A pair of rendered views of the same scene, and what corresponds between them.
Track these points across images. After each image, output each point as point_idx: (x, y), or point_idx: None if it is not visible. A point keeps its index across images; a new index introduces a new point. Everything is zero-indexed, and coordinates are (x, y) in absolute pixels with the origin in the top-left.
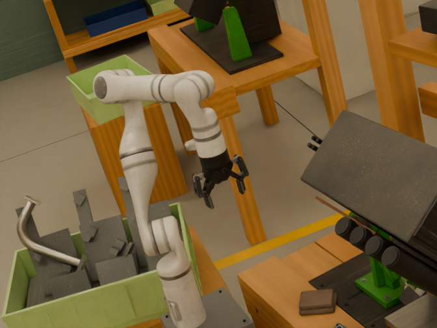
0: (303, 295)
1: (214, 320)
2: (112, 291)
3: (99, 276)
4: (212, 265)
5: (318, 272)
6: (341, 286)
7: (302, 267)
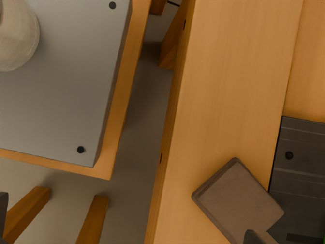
0: (228, 179)
1: (35, 85)
2: None
3: None
4: None
5: (324, 92)
6: (310, 191)
7: (317, 48)
